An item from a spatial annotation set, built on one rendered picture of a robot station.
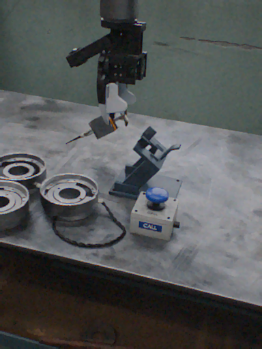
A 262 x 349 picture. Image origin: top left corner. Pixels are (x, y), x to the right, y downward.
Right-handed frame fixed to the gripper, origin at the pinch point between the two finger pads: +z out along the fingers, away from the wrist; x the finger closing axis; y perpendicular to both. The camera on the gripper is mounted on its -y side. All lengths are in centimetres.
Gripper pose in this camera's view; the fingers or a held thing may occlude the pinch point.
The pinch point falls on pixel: (107, 115)
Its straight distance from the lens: 99.3
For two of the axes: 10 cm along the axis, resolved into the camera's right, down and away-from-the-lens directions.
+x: 3.4, -4.1, 8.4
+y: 9.4, 1.9, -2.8
